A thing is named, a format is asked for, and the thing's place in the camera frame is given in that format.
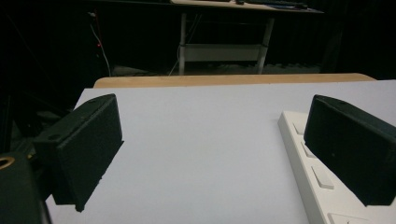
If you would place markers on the white power strip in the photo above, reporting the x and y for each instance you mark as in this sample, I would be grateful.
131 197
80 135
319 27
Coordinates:
323 186

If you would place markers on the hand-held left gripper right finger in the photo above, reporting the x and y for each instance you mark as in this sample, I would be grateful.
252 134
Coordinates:
351 149

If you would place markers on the metal-legged desk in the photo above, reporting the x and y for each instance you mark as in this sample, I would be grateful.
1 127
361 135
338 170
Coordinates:
224 37

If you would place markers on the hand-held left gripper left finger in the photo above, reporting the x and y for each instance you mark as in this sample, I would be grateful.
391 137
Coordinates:
84 146

